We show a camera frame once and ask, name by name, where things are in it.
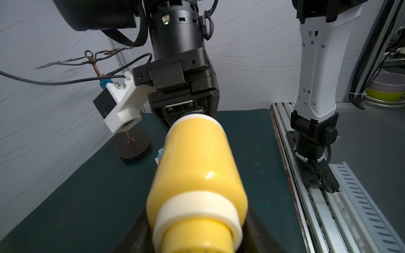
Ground copper glass holder stand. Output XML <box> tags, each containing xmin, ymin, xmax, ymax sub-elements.
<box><xmin>36</xmin><ymin>47</ymin><xmax>153</xmax><ymax>162</ymax></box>

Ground stacked bowls outside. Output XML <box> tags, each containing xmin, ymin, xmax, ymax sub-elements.
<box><xmin>362</xmin><ymin>73</ymin><xmax>405</xmax><ymax>109</ymax></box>

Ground yellow pencil sharpener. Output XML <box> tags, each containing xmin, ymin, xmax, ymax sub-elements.
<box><xmin>146</xmin><ymin>114</ymin><xmax>248</xmax><ymax>253</ymax></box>

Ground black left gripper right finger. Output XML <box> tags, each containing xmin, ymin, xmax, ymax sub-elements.
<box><xmin>237</xmin><ymin>210</ymin><xmax>285</xmax><ymax>253</ymax></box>

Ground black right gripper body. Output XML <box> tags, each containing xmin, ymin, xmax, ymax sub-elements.
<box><xmin>132</xmin><ymin>47</ymin><xmax>220</xmax><ymax>130</ymax></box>

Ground white slotted cable duct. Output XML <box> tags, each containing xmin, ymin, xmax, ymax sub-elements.
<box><xmin>331</xmin><ymin>163</ymin><xmax>405</xmax><ymax>253</ymax></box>

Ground blue pencil sharpener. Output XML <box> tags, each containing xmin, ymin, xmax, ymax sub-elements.
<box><xmin>155</xmin><ymin>148</ymin><xmax>163</xmax><ymax>165</ymax></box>

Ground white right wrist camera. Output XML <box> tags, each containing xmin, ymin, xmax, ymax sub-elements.
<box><xmin>93</xmin><ymin>71</ymin><xmax>156</xmax><ymax>134</ymax></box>

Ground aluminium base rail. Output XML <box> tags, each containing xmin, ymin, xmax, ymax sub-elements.
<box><xmin>270</xmin><ymin>103</ymin><xmax>369</xmax><ymax>253</ymax></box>

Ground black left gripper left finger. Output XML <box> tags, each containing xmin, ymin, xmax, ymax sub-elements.
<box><xmin>111</xmin><ymin>207</ymin><xmax>155</xmax><ymax>253</ymax></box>

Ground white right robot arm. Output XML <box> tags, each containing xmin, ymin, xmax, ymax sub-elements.
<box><xmin>55</xmin><ymin>1</ymin><xmax>363</xmax><ymax>193</ymax></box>

